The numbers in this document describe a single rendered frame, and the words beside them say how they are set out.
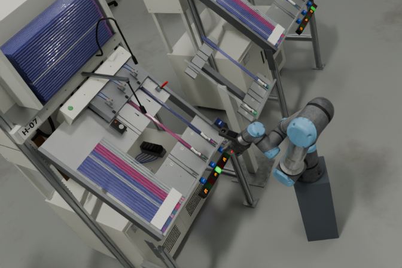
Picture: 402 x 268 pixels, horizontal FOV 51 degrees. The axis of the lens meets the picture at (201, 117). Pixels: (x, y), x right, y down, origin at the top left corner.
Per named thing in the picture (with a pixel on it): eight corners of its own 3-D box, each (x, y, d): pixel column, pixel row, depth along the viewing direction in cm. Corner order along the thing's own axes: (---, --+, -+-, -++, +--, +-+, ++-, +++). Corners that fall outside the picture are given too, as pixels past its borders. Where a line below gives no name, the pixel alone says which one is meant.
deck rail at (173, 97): (222, 137, 240) (227, 133, 235) (220, 139, 239) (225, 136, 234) (122, 59, 233) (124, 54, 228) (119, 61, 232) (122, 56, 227)
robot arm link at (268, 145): (288, 143, 204) (272, 127, 204) (274, 158, 200) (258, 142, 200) (280, 146, 211) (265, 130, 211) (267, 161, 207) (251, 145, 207)
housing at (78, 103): (125, 67, 233) (132, 54, 221) (69, 130, 207) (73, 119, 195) (113, 58, 232) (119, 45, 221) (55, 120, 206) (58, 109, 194)
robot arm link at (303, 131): (305, 171, 211) (334, 113, 164) (288, 192, 205) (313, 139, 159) (286, 157, 215) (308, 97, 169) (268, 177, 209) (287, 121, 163)
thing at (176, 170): (221, 136, 237) (223, 134, 234) (160, 235, 201) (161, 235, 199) (194, 116, 235) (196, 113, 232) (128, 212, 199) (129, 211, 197)
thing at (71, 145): (167, 98, 235) (170, 94, 231) (96, 191, 200) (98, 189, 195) (120, 61, 232) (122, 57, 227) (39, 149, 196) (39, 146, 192)
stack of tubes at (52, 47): (113, 34, 214) (88, -13, 197) (46, 102, 187) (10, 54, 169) (96, 33, 221) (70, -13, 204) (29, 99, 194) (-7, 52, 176)
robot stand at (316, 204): (333, 212, 261) (323, 155, 225) (338, 238, 248) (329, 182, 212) (304, 216, 265) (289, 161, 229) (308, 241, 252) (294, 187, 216)
